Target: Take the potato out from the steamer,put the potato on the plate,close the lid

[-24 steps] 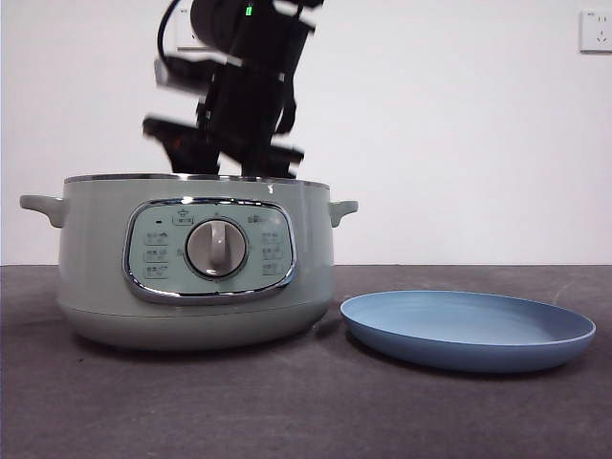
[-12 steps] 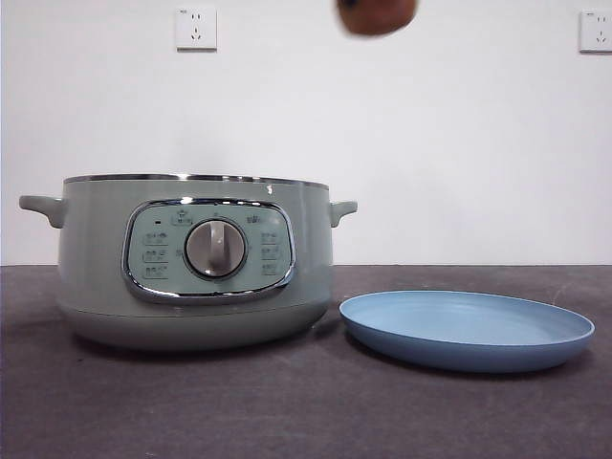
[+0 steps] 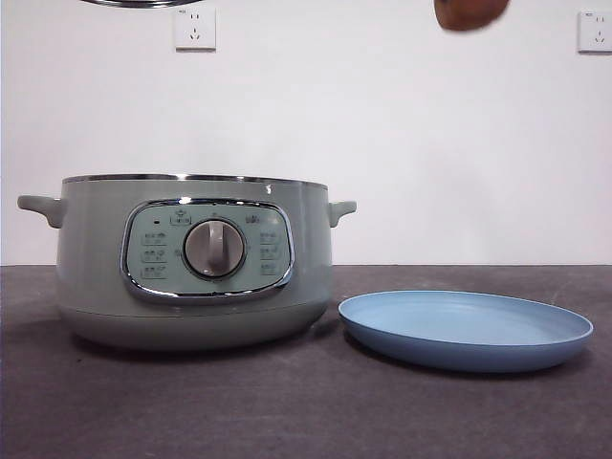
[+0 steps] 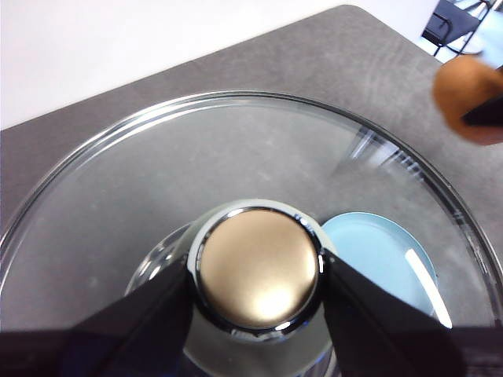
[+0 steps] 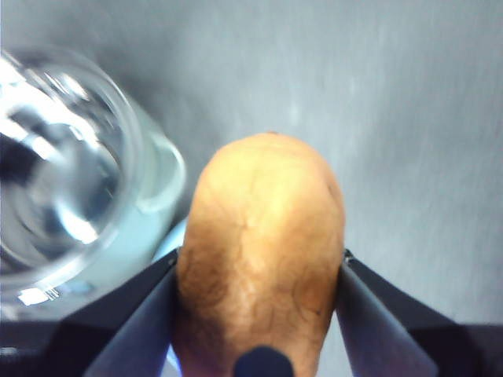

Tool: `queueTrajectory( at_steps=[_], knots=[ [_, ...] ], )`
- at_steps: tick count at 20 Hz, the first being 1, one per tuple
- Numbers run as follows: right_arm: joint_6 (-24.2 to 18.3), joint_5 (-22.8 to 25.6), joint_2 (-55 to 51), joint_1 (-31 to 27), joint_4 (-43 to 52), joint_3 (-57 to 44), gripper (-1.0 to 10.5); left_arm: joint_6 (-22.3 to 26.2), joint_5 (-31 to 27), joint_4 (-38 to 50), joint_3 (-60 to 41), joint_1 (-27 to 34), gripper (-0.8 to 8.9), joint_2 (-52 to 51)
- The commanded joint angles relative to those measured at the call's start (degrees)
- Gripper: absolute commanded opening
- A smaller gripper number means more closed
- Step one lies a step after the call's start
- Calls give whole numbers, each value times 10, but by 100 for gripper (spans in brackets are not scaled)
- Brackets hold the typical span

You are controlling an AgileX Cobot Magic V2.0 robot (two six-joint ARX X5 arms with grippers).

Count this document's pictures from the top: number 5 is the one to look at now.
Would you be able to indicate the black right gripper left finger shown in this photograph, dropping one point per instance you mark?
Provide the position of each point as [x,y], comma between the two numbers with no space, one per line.
[118,326]

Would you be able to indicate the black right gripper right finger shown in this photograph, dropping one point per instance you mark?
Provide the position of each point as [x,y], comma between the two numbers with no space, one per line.
[397,337]

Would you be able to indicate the brown potato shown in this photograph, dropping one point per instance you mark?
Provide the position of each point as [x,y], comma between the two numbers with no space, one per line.
[259,243]

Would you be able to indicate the blue round plate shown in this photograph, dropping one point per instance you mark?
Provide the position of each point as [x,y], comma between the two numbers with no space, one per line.
[171,239]

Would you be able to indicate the pale green electric steamer pot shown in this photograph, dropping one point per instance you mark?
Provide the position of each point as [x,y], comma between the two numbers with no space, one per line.
[157,184]

